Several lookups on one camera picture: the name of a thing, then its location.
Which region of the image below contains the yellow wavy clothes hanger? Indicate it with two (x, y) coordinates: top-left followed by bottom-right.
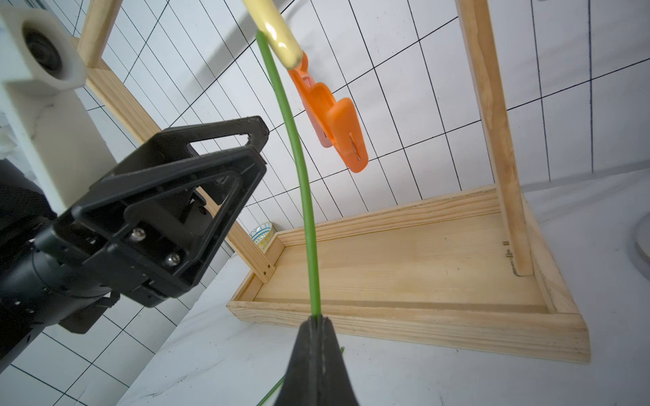
(243, 0), (303, 70)

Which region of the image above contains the orange clothespin lowest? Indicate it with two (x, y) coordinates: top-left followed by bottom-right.
(289, 52), (369, 174)

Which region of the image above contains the patterned small bowl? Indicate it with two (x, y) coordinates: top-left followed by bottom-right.
(249, 222), (277, 252)

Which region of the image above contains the white tulip flower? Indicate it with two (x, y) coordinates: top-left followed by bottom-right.
(256, 30), (326, 405)

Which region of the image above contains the wooden hanger rack frame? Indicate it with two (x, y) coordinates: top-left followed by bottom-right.
(74, 1), (591, 363)

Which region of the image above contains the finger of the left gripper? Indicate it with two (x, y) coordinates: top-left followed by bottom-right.
(70, 115), (270, 214)

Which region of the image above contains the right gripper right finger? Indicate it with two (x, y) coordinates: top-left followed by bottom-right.
(319, 316), (358, 405)

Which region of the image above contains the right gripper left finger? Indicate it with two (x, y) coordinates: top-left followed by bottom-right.
(274, 316), (321, 405)

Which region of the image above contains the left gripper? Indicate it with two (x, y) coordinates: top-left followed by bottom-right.
(1, 146), (266, 370)

